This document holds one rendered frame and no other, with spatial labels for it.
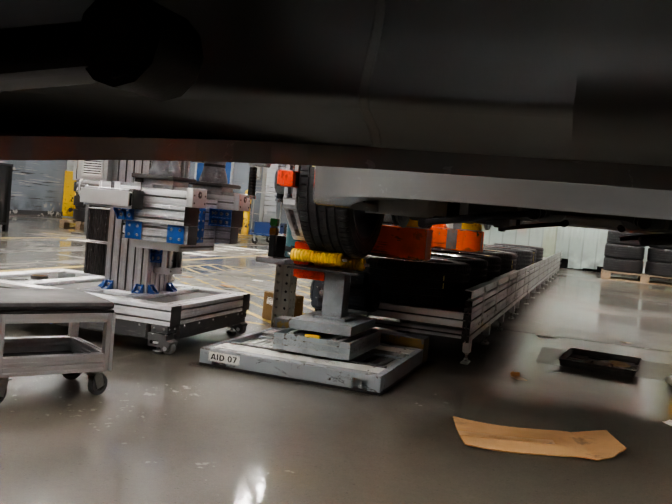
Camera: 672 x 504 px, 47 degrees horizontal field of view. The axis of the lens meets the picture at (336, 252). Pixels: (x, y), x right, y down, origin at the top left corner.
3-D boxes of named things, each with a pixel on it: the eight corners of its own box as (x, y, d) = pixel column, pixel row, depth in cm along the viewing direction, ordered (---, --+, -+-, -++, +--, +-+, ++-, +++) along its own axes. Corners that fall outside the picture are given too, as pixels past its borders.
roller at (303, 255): (344, 267, 344) (346, 254, 344) (284, 260, 354) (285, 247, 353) (348, 266, 350) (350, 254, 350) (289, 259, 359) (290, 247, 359)
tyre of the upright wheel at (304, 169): (347, 278, 336) (347, 128, 315) (297, 272, 344) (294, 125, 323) (388, 235, 395) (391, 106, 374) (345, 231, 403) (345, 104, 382)
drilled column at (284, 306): (285, 337, 427) (292, 263, 425) (269, 335, 430) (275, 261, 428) (292, 335, 437) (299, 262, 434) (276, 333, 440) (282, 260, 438)
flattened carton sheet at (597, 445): (634, 465, 248) (635, 454, 248) (464, 448, 248) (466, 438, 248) (603, 437, 278) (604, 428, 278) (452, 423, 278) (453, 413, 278)
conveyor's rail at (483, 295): (471, 333, 391) (475, 291, 390) (460, 332, 393) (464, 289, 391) (518, 297, 624) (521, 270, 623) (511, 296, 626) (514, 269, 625)
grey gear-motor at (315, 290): (383, 349, 374) (390, 278, 372) (303, 337, 387) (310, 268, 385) (393, 344, 391) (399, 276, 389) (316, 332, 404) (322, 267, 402)
